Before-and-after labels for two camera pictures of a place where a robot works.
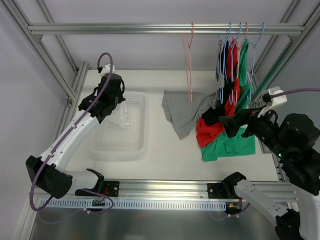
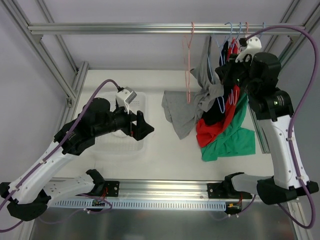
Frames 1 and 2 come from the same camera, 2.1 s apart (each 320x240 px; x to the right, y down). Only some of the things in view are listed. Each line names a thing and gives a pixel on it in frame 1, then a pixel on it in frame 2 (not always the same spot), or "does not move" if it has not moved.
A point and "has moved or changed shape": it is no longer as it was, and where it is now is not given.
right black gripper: (249, 123) → (225, 74)
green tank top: (244, 143) does not move
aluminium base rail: (145, 190) does not move
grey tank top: (184, 108) has moved or changed shape
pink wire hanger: (186, 45) does not move
